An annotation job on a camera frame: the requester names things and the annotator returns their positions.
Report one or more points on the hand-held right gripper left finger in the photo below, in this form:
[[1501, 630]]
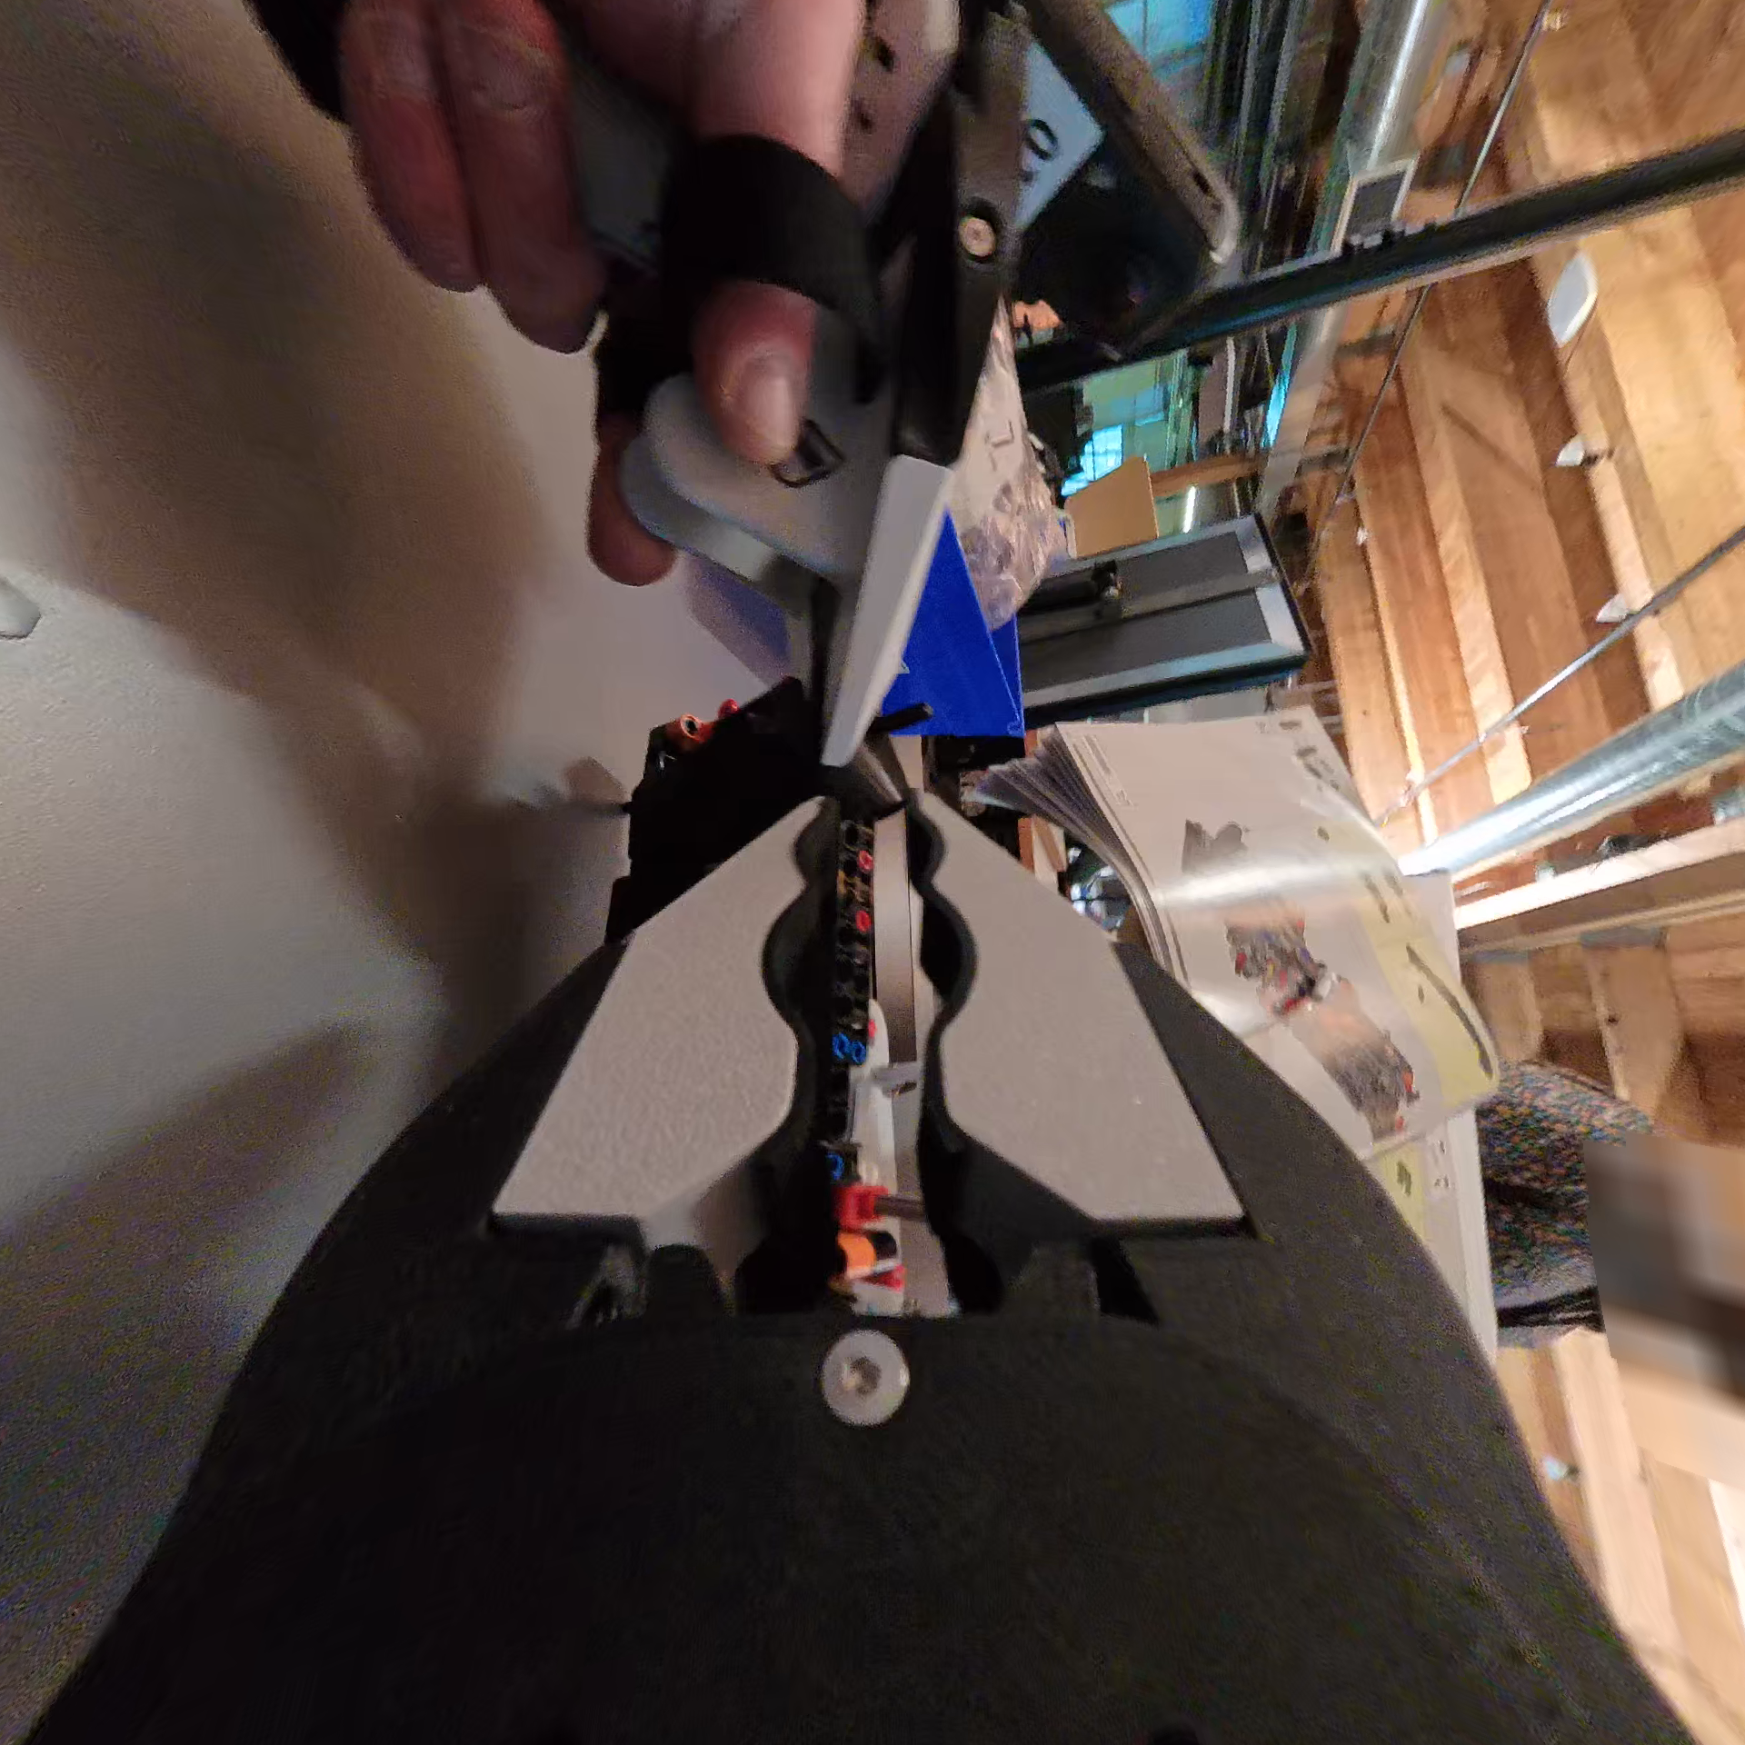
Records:
[[656, 1064]]

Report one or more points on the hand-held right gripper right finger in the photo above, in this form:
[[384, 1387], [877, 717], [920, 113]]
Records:
[[1077, 1078]]

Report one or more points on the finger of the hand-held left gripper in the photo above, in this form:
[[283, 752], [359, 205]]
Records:
[[886, 600]]

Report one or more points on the lego car chassis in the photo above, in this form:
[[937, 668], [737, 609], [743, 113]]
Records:
[[709, 803]]

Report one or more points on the person's left hand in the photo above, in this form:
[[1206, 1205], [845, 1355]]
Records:
[[519, 137]]

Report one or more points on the blue storage bin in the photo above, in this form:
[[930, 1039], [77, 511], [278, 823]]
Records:
[[956, 655]]

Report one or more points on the pile of clear plastic bags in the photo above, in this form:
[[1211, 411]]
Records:
[[1010, 517]]

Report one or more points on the paper booklet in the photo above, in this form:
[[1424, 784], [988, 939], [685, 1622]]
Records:
[[1254, 871]]

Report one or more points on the silver-edged equipment case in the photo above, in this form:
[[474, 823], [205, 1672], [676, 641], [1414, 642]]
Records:
[[1160, 627]]

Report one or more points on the white instruction booklet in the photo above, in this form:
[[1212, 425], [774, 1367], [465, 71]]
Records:
[[1465, 1255]]

